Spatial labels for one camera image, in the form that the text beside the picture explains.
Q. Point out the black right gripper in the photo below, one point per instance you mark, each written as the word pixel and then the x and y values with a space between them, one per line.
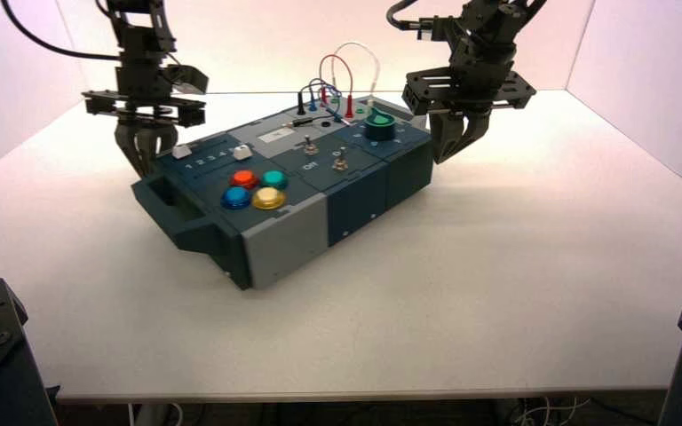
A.
pixel 482 64

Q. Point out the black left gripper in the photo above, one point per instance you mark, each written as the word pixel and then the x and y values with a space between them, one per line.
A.
pixel 141 79

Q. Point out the dark blue grey task box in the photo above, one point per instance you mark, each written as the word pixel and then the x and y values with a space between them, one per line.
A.
pixel 353 206

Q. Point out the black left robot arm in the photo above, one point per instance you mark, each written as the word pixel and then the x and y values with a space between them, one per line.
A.
pixel 141 41

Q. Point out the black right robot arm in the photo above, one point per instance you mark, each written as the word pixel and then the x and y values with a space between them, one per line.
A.
pixel 494 14

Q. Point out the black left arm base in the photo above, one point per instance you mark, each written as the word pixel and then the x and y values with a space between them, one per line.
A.
pixel 0 364

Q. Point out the white slider cap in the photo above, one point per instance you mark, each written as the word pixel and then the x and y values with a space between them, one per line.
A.
pixel 243 152
pixel 181 152

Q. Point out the green rotary knob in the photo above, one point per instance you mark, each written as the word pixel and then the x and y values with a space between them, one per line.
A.
pixel 380 128

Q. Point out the red round push button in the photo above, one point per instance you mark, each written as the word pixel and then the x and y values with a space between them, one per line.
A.
pixel 244 179

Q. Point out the blue round push button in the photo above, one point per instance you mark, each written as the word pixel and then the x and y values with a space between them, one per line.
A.
pixel 236 198

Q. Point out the white paper label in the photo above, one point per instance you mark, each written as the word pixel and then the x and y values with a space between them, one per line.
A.
pixel 275 137

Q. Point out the green round push button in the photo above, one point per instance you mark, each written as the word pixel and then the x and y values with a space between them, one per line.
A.
pixel 274 179

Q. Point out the yellow round push button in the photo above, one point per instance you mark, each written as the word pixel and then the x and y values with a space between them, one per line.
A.
pixel 269 198

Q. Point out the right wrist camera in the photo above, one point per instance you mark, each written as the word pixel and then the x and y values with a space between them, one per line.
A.
pixel 435 28

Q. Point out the metal toggle switch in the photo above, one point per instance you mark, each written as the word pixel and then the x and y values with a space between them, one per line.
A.
pixel 311 147
pixel 340 162

